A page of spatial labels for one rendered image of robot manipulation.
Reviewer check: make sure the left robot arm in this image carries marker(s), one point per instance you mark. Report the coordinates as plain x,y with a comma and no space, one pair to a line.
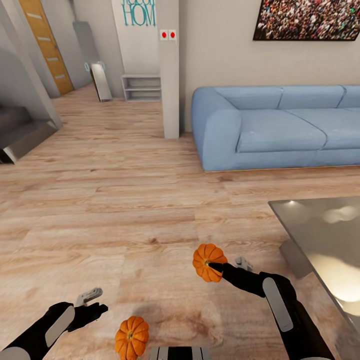
37,341

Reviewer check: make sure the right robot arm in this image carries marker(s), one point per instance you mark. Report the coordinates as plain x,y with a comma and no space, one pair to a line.
301,337

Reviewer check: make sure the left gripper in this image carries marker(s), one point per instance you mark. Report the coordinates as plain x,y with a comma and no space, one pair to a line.
90,313

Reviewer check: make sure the sofa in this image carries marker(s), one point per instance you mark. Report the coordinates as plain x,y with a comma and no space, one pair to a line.
239,128

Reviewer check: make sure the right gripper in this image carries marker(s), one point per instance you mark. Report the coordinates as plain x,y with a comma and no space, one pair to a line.
236,276

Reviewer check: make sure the pumpkin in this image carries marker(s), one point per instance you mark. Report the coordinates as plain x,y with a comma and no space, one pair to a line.
203,256
131,338

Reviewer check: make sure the coffee table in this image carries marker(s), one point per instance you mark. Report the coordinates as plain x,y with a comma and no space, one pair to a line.
324,238

